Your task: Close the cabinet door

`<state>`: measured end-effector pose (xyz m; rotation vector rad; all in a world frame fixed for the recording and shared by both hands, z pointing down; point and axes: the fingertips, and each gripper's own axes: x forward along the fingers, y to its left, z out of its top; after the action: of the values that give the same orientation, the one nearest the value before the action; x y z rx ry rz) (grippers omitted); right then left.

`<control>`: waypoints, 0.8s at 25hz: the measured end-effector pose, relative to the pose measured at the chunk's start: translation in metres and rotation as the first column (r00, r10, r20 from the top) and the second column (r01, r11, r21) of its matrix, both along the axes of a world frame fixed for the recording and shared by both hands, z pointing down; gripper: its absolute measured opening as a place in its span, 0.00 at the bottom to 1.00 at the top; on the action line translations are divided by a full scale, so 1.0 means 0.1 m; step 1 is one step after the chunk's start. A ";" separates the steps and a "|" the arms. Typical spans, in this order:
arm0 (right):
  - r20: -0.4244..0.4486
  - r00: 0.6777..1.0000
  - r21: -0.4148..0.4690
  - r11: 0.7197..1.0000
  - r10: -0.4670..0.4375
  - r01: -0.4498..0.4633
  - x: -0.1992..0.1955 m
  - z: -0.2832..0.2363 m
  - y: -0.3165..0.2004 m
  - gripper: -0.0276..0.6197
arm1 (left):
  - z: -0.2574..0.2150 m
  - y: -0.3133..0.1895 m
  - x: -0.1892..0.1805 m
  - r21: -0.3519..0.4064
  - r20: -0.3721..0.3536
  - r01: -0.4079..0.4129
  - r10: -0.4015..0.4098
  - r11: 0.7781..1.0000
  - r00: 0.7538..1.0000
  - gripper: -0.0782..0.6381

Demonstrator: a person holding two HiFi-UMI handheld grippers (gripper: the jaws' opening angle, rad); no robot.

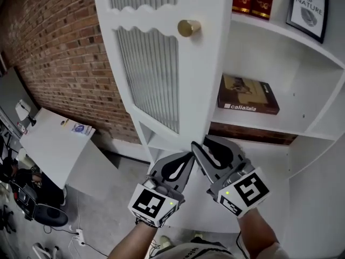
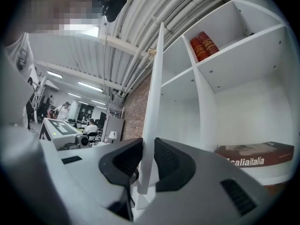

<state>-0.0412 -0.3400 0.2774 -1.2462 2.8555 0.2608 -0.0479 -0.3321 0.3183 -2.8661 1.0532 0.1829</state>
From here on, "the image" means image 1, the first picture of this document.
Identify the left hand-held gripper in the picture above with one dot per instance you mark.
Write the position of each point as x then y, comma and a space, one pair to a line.
151, 204

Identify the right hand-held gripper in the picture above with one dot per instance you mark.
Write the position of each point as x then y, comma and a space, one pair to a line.
242, 190

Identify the white glass cabinet door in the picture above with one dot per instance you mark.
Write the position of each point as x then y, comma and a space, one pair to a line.
199, 77

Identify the white shelf unit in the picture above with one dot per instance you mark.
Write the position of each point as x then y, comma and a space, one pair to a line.
269, 58

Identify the person's right forearm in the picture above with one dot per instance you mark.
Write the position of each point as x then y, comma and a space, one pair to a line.
258, 233

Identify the person's left forearm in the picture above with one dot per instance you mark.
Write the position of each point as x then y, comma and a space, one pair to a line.
129, 244

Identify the brown flat book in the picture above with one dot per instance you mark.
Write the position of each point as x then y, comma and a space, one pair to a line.
245, 96

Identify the person's beige shoe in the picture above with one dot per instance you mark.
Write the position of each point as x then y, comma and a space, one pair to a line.
165, 241
199, 234

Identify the person's white shirt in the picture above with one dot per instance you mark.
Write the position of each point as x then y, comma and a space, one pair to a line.
194, 251

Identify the white power strip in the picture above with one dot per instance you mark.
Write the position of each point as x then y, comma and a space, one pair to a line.
79, 237

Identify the small yellow black item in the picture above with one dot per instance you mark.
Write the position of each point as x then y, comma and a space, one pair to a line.
65, 122

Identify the white side table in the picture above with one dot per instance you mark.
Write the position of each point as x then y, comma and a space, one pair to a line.
54, 150

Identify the black round stool seat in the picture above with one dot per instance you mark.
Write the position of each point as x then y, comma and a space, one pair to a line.
51, 215

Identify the gold door knob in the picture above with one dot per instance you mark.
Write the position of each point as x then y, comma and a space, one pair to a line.
187, 28

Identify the white chair base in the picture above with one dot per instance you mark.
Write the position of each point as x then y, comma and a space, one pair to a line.
45, 251

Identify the red label bottle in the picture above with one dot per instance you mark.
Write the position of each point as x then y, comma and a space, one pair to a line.
22, 128

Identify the white shade table lamp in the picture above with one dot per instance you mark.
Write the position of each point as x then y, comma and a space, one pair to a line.
21, 109

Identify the black framed picture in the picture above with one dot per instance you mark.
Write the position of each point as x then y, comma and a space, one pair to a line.
307, 12

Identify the grey panel board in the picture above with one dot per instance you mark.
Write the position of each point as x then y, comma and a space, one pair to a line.
13, 93

